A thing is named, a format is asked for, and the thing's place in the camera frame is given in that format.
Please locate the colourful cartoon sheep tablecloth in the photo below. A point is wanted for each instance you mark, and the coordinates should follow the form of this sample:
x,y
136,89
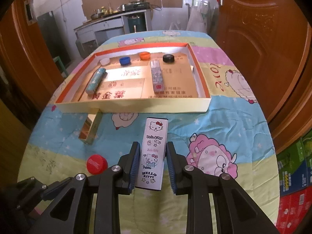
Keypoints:
x,y
231,137

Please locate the black bottle cap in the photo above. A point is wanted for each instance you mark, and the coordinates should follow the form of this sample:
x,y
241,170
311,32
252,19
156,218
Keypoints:
x,y
168,58

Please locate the orange bottle cap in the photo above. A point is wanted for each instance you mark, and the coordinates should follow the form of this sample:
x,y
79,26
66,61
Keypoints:
x,y
144,55

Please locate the white bottle cap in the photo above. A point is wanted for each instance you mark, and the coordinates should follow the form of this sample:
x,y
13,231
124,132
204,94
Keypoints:
x,y
105,61

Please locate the white Hello Kitty box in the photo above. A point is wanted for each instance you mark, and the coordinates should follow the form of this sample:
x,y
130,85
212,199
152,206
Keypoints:
x,y
151,165

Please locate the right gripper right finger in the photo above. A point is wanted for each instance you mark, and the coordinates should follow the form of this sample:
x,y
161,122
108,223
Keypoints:
x,y
176,163

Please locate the brown wooden door frame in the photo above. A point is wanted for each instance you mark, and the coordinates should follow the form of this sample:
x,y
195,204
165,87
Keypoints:
x,y
25,57

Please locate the white kitchen counter cabinet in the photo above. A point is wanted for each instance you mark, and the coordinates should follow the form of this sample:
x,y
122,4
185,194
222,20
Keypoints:
x,y
95,33

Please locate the red cardboard box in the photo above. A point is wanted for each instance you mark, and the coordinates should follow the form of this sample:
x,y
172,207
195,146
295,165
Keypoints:
x,y
292,209

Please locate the white woven sack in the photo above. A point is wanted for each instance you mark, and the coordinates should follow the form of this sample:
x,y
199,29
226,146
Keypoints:
x,y
197,21

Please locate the teal patterned rectangular box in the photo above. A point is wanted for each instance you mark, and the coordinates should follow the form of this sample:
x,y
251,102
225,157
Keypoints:
x,y
95,81

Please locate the green cardboard box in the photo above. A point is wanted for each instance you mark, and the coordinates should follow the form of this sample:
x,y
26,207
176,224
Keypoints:
x,y
294,165

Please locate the clear patterned rectangular box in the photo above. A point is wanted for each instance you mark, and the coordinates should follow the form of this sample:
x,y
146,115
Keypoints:
x,y
157,78

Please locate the red bottle cap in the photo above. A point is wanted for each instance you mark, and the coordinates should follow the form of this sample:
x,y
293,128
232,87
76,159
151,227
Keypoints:
x,y
96,164

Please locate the blue bottle cap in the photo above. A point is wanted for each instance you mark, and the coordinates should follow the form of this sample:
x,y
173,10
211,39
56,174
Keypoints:
x,y
124,61

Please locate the gold rectangular box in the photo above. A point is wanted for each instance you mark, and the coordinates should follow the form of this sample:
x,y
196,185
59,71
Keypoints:
x,y
90,127

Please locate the brown wooden door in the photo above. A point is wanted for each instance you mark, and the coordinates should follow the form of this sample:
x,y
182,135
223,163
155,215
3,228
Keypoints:
x,y
268,41

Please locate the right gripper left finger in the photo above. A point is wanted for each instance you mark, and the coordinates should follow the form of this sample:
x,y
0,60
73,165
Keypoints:
x,y
129,164

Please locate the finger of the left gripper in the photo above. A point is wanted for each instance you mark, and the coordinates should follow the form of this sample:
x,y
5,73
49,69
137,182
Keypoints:
x,y
52,190

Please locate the shallow orange-rimmed cardboard tray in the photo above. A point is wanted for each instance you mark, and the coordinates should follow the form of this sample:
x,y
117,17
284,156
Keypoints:
x,y
129,89

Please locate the black gas stove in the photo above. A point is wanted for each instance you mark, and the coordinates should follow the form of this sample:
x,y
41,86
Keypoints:
x,y
135,5

